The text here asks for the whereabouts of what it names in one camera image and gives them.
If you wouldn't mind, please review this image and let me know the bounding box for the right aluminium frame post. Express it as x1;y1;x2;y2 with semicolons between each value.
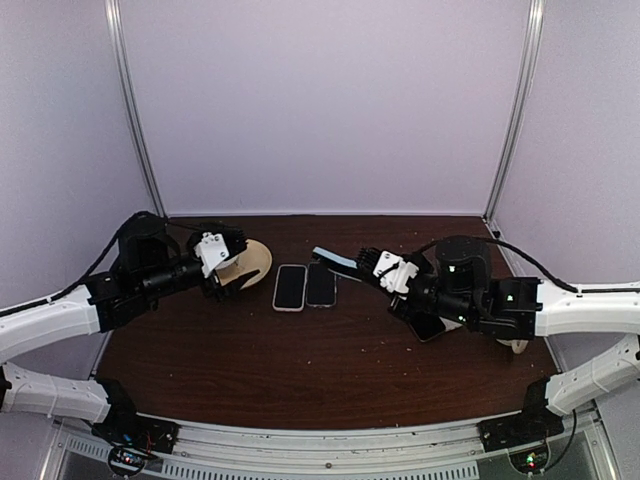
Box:
483;0;546;225

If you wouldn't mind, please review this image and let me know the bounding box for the white phone case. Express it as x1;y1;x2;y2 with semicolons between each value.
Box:
442;319;463;332

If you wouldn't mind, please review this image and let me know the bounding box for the round status board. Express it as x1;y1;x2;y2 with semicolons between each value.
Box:
509;446;550;475
107;446;149;476

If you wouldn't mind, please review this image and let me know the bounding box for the right round status board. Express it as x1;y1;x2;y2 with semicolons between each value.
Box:
509;446;550;475

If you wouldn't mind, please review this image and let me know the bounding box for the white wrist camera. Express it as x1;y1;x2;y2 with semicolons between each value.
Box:
194;232;233;278
373;251;419;295

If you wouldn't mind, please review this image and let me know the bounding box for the beige saucer plate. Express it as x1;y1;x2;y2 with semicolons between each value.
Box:
216;239;272;285

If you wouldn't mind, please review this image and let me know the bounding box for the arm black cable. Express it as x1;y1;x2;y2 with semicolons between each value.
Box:
0;210;201;316
419;237;640;296

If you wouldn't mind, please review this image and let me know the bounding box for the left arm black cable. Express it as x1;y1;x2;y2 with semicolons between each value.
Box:
0;210;201;316

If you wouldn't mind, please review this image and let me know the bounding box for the front aluminium rail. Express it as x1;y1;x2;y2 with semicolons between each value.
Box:
36;405;622;479

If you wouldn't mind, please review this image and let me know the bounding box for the aluminium frame post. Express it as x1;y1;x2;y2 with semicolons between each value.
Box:
483;0;546;225
105;0;167;217

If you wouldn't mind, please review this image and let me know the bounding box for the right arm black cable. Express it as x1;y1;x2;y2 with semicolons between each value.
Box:
419;237;640;296

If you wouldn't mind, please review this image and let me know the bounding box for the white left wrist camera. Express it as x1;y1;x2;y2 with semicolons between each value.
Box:
194;232;233;278

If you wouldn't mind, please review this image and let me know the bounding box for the cream ribbed mug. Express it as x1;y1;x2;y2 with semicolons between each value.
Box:
497;339;529;355

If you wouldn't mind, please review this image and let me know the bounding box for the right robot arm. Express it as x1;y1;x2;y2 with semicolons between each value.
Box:
356;236;639;451

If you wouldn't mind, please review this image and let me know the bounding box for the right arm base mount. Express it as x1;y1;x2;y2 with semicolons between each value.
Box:
477;414;564;452

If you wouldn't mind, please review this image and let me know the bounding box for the left round status board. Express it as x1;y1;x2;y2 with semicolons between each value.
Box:
107;446;149;476

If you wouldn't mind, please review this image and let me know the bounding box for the purple phone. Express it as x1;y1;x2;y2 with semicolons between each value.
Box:
408;312;446;343

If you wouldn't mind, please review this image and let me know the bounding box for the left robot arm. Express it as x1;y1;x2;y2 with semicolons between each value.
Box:
1;211;272;446

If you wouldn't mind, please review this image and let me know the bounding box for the phone in pink case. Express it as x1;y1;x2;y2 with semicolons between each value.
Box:
272;264;307;312

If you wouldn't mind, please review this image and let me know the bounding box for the phone in clear grey case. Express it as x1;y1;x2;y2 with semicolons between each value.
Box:
305;262;337;308

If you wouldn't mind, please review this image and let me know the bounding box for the left aluminium frame post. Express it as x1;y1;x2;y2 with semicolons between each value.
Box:
105;0;167;217

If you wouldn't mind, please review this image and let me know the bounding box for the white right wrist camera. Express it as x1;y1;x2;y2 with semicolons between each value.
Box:
373;251;419;295

